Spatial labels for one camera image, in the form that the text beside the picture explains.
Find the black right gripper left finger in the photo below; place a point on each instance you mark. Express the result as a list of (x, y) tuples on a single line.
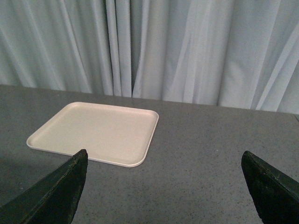
[(52, 200)]

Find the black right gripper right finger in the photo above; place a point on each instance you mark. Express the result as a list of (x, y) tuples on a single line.
[(275, 195)]

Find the beige rectangular plastic tray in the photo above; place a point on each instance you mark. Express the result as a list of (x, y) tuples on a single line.
[(111, 134)]

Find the pale grey curtain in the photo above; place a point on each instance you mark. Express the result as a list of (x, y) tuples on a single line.
[(235, 53)]

